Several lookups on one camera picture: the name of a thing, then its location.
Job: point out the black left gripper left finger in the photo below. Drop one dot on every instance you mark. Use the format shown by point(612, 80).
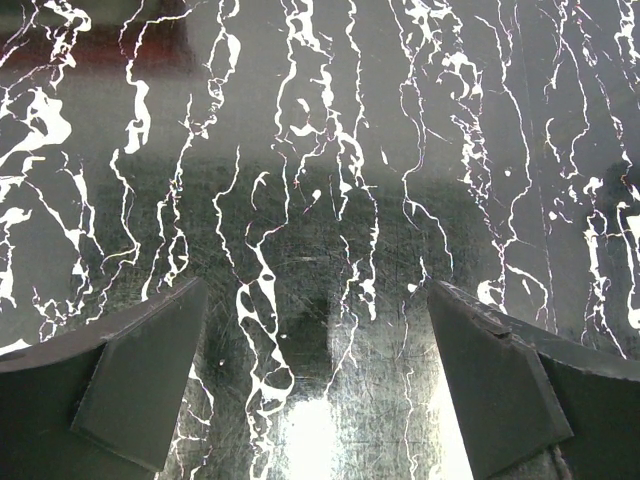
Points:
point(102, 401)

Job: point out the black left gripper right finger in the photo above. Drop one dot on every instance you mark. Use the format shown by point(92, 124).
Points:
point(531, 404)

